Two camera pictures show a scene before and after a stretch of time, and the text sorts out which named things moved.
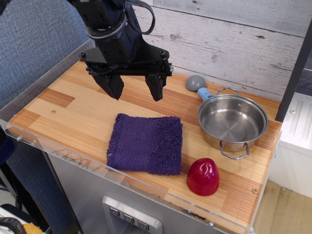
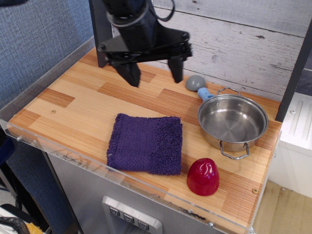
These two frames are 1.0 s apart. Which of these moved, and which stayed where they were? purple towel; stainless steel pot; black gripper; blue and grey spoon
Moved: black gripper
Stayed: purple towel; stainless steel pot; blue and grey spoon
